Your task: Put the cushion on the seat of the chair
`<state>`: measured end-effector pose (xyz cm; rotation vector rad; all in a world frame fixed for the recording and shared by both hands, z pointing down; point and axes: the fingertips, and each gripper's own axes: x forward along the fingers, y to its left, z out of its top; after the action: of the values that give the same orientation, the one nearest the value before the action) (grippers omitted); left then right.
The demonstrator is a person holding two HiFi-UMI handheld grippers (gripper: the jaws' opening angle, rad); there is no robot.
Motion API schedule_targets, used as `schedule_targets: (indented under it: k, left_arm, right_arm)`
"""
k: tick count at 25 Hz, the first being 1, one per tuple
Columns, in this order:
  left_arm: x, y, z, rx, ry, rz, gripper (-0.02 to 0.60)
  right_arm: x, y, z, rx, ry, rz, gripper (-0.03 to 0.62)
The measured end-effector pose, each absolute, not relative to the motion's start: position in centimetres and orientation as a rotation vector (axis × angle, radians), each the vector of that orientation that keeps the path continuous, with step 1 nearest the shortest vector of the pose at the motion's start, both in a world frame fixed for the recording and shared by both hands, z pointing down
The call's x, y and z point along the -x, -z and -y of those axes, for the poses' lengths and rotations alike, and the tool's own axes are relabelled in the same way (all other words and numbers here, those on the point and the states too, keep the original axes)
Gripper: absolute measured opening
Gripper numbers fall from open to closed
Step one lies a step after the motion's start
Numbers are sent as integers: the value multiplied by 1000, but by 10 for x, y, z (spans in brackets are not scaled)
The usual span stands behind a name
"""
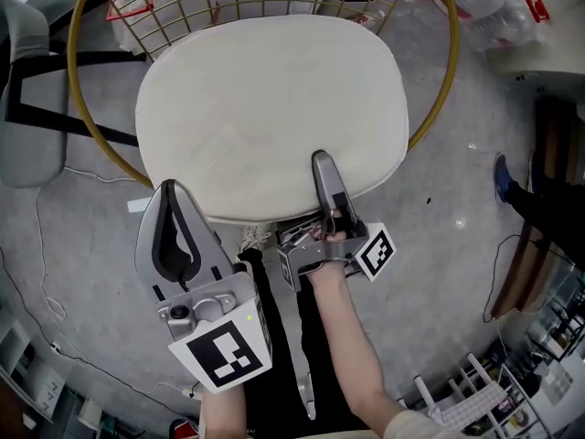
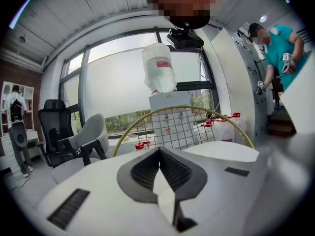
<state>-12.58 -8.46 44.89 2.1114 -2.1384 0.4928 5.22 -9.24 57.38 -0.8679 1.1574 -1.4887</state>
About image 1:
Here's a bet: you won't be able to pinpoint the white floor cable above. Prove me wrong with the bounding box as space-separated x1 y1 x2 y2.
0 166 138 322

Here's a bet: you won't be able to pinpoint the thin black floor cable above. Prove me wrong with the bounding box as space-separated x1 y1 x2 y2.
45 343 202 400

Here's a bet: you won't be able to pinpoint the white cushion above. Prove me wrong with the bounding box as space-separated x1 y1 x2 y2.
134 15 410 224

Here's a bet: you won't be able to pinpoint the grey storage shelf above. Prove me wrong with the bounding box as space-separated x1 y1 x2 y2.
0 308 69 424

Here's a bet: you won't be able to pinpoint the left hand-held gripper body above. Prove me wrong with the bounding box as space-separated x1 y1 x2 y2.
154 262 274 392

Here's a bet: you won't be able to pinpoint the person's left forearm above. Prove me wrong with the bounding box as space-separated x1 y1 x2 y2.
198 384 248 439

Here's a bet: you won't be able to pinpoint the grey padded chair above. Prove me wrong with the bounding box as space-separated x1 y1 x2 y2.
0 0 138 189

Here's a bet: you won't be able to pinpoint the gold wire chair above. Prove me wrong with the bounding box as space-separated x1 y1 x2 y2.
67 0 461 189

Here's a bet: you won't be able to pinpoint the person's right forearm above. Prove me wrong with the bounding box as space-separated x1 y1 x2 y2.
299 262 406 423

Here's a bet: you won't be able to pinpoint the white metal rack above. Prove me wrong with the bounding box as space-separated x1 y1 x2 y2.
413 352 540 439

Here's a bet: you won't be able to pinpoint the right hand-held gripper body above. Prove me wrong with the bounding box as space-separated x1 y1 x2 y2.
275 216 398 293

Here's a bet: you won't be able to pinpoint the person's right hand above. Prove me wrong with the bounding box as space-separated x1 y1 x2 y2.
328 209 348 240

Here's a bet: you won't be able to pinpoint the person's black trousers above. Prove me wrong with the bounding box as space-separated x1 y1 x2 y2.
237 249 303 439

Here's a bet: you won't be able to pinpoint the person's left shoe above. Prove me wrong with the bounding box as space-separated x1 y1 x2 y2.
239 224 273 252

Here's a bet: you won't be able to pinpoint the person's cream shirt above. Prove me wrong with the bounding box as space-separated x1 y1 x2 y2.
383 409 458 439

